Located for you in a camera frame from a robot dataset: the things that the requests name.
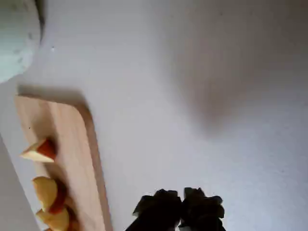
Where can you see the white speckled bowl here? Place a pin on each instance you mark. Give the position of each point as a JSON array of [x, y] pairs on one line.
[[14, 36]]

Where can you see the wooden cutting board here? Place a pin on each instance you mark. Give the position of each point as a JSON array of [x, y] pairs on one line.
[[69, 134]]

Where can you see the narrow apple slice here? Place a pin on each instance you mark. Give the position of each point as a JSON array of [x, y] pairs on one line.
[[54, 220]]

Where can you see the red-skinned apple slice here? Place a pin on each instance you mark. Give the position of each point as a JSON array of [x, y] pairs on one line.
[[39, 152]]

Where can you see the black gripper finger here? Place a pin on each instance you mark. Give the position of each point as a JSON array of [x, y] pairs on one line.
[[157, 211], [203, 211]]

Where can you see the small apple slice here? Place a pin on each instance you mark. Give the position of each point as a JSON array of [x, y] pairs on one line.
[[45, 192]]

